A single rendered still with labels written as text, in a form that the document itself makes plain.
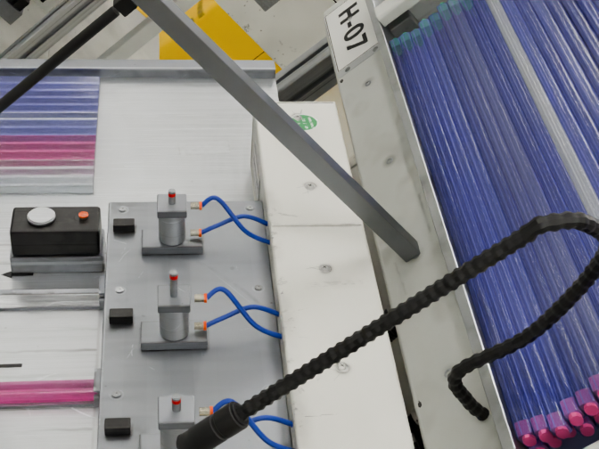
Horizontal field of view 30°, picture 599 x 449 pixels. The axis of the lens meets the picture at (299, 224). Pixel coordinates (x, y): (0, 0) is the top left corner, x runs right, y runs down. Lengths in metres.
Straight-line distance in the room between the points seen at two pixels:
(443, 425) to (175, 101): 0.56
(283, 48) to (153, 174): 1.06
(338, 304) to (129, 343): 0.16
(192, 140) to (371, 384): 0.44
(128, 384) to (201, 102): 0.47
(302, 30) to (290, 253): 1.26
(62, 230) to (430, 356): 0.34
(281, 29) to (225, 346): 1.33
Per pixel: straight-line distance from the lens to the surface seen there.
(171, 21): 0.77
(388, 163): 1.02
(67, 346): 0.94
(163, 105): 1.22
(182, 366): 0.84
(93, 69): 1.26
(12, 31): 2.30
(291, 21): 2.12
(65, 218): 0.99
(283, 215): 0.94
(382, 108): 1.09
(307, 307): 0.86
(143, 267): 0.92
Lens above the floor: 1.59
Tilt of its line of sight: 20 degrees down
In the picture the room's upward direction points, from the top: 56 degrees clockwise
